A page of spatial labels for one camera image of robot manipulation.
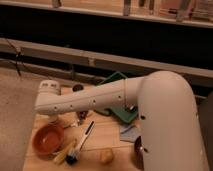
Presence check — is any green cucumber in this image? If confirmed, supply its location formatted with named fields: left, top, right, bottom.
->
left=95, top=109, right=111, bottom=116

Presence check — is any metal spoon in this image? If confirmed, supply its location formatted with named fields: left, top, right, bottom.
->
left=63, top=121, right=83, bottom=129

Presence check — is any bunch of dark grapes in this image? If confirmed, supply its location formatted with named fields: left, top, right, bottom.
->
left=76, top=111, right=88, bottom=120

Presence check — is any yellow potato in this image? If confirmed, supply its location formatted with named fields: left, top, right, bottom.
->
left=100, top=148, right=114, bottom=164

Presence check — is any yellow banana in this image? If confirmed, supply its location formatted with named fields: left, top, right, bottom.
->
left=53, top=139, right=77, bottom=165

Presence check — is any dark brown bowl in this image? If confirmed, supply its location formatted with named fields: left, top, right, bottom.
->
left=134, top=137, right=144, bottom=170

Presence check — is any black cable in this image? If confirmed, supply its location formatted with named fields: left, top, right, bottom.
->
left=3, top=38, right=73, bottom=88

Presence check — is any metal cup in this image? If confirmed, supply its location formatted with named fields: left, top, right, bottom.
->
left=72, top=84, right=84, bottom=92

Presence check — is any white paper cup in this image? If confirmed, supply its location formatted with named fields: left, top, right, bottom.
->
left=48, top=115, right=59, bottom=123

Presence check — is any orange red bowl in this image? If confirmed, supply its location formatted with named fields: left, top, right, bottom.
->
left=32, top=124, right=64, bottom=156

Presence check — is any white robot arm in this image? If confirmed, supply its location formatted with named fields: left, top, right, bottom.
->
left=35, top=71, right=210, bottom=171

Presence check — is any grey folded cloth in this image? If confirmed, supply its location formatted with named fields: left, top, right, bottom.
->
left=119, top=124, right=140, bottom=143

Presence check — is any green plastic tray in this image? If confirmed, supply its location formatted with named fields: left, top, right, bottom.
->
left=100, top=72, right=138, bottom=124

